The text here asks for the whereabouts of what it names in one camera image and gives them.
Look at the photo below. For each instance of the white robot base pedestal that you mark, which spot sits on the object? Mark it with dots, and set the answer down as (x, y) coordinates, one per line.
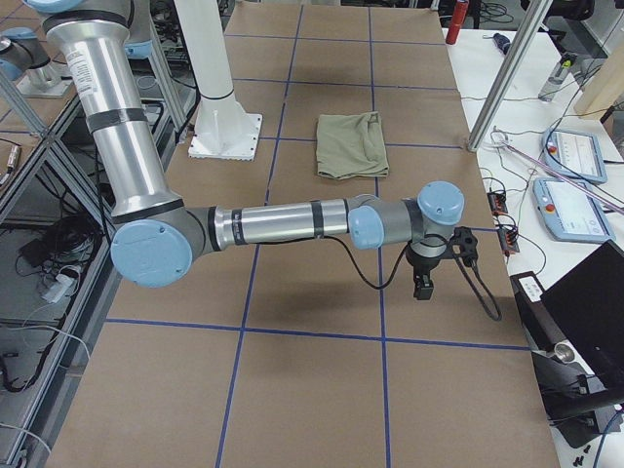
(222, 129)

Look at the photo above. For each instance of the aluminium frame post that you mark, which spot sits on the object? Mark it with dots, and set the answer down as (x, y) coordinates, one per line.
(535, 15)

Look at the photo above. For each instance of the red cylinder bottle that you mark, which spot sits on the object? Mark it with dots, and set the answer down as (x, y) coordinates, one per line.
(457, 19)

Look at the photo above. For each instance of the near blue teach pendant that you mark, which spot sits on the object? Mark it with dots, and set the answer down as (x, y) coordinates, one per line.
(570, 214)

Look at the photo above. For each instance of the green long-sleeve shirt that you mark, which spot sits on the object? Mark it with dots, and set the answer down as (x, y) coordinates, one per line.
(351, 145)

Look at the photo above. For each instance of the far blue teach pendant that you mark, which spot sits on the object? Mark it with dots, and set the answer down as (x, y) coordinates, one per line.
(574, 154)

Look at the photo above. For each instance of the blue teach pendant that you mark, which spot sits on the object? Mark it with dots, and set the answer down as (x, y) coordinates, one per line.
(570, 214)
(574, 154)

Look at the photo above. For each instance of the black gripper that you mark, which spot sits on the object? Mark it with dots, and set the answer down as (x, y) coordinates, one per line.
(418, 262)

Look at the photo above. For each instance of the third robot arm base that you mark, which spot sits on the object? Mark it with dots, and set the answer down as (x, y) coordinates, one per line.
(26, 62)

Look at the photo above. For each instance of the aluminium side frame rail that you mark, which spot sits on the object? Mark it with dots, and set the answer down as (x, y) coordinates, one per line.
(56, 276)

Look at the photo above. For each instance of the black laptop on stand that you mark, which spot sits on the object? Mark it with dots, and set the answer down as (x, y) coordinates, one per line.
(577, 328)

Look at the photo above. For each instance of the clear water bottle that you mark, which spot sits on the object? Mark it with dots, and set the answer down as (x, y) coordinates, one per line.
(557, 76)

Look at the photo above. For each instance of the orange electronics board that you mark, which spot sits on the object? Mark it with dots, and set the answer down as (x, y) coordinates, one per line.
(497, 203)
(508, 238)

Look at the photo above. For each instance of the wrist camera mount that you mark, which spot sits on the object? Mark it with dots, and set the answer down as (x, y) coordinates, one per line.
(464, 244)

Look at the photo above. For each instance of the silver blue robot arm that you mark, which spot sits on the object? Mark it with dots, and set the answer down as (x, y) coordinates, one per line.
(158, 233)

